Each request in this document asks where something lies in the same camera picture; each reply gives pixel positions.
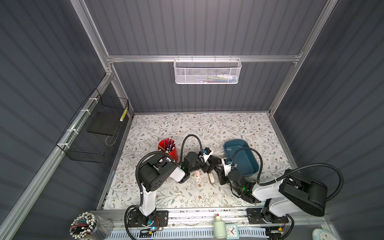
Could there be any teal plastic tray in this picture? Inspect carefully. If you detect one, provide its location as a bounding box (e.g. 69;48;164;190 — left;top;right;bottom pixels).
224;139;259;177

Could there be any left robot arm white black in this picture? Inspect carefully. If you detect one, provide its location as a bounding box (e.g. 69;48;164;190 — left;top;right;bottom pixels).
135;148;222;218

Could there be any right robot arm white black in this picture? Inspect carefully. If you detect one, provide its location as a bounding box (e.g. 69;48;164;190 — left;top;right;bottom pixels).
215;167;328;217

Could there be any red pen cup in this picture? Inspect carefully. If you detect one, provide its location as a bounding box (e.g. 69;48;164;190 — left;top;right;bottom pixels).
158;138;179;162

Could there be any white glue bottle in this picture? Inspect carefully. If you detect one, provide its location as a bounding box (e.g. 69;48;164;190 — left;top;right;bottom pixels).
213;214;227;239

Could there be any small teal clock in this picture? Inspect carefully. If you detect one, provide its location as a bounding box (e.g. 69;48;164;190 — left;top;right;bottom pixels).
226;224;240;240

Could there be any yellow marker in side basket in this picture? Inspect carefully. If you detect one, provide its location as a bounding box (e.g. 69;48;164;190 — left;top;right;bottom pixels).
120;108;128;122

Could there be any white round device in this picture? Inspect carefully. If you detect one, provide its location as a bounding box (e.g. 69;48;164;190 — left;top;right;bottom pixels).
312;229;338;240

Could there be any clear jar of pencils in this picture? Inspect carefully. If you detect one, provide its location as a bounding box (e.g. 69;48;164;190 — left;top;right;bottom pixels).
69;212;114;240

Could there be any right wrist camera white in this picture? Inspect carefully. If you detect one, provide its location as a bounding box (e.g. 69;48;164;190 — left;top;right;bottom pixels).
222;158;233;177

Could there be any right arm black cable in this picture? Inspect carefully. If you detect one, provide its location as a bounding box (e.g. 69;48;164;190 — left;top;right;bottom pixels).
230;147;345;202

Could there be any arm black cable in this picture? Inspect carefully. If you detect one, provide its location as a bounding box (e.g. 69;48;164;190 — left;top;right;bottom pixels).
124;134;205;240
230;147;345;202

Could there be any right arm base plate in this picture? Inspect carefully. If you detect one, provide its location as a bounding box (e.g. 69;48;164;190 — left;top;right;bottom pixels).
246;208;289;225

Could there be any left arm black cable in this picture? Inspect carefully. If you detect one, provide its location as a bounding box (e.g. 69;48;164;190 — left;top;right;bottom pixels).
124;134;205;240

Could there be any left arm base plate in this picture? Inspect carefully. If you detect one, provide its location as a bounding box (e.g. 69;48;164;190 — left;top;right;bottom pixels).
127;209;169;228

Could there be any white wire wall basket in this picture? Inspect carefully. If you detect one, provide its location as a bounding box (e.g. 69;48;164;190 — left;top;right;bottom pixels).
173;57;242;85

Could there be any black wire side basket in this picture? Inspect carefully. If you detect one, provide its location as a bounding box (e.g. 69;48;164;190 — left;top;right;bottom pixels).
57;91;130;164

